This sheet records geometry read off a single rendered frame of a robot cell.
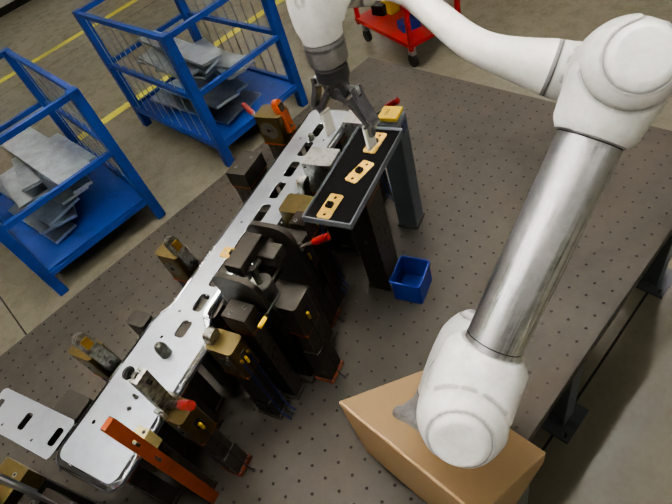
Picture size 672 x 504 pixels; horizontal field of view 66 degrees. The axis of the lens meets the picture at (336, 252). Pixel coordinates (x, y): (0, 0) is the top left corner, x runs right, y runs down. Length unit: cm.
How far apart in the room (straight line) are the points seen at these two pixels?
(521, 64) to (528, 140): 111
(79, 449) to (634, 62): 133
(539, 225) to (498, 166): 116
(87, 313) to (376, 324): 111
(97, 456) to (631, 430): 176
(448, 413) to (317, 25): 76
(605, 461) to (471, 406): 133
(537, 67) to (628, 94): 25
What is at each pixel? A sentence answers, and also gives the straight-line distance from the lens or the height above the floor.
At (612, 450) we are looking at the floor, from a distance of 219.
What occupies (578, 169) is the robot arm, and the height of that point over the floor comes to 146.
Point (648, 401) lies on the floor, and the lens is 230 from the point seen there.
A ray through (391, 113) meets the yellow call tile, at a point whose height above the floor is 116.
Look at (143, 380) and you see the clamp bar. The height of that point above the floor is 121.
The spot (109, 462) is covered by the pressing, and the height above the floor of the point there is 100.
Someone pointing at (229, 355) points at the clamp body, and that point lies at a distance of 123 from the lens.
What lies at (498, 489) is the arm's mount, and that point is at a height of 93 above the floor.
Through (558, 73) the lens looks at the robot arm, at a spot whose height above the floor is 148.
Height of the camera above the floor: 203
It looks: 47 degrees down
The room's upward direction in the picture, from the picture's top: 21 degrees counter-clockwise
